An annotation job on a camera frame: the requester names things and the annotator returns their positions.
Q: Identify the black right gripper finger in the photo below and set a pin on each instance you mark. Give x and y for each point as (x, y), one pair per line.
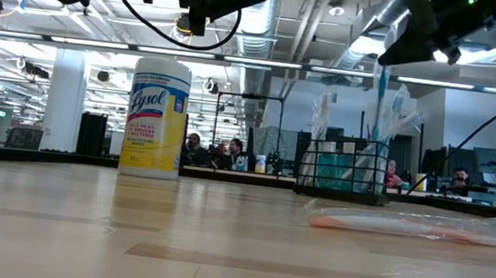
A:
(409, 47)

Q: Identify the long led light bar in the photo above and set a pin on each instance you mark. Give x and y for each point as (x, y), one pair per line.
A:
(255, 61)

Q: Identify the person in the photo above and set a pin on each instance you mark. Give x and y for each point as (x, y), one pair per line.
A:
(459, 178)
(391, 175)
(236, 152)
(193, 146)

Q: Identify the dark computer monitor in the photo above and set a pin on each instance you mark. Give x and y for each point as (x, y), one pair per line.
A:
(494, 160)

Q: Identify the white-lidded yellow wipes canister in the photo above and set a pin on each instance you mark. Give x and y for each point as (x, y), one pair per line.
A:
(154, 125)

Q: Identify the white column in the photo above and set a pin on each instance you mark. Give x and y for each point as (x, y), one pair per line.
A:
(64, 103)

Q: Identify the small white-yellow wipes canister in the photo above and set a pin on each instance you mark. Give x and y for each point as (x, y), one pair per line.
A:
(260, 164)

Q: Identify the black cabinet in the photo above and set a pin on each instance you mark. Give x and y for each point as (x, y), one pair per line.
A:
(91, 135)

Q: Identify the silver ribbed ventilation duct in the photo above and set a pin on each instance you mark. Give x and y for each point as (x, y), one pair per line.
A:
(258, 30)

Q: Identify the black tube frame stand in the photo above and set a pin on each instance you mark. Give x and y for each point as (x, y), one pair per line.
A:
(252, 96)

